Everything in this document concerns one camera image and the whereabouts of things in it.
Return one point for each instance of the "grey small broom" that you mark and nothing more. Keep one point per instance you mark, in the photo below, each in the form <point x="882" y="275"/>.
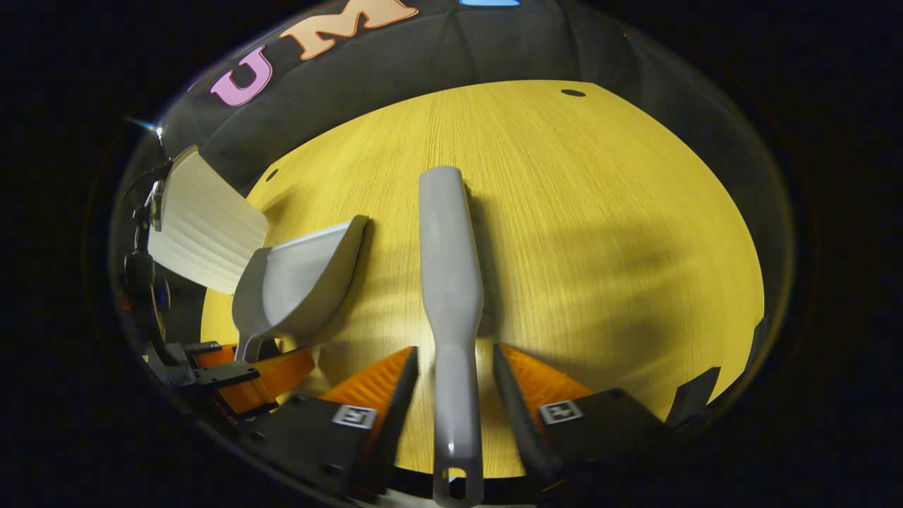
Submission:
<point x="450" y="282"/>

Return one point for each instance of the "white garbage bin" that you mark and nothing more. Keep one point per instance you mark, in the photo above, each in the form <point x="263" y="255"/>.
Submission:
<point x="204" y="226"/>

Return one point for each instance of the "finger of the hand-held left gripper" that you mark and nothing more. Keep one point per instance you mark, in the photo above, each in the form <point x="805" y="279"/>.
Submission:
<point x="268" y="377"/>
<point x="208" y="353"/>

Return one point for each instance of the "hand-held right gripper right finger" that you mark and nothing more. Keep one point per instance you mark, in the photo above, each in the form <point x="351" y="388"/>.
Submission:
<point x="515" y="416"/>

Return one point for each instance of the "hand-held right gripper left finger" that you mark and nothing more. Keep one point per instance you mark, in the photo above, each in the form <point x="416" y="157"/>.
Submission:
<point x="398" y="409"/>

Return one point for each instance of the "black backdrop cloth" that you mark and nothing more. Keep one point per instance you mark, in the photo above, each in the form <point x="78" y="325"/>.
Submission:
<point x="437" y="56"/>

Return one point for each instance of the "grey dustpan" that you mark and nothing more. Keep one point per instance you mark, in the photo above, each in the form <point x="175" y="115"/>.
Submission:
<point x="296" y="282"/>

